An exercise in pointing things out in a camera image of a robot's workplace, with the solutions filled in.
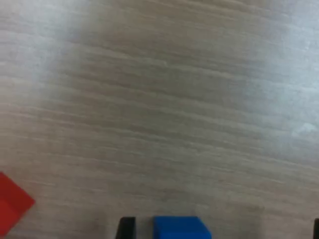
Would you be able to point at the blue cube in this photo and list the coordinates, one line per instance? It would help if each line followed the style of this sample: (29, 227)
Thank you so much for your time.
(179, 227)

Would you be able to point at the red cube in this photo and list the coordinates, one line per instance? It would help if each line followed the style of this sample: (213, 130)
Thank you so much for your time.
(12, 201)

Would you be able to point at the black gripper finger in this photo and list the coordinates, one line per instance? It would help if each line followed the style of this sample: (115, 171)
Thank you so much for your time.
(316, 230)
(126, 229)

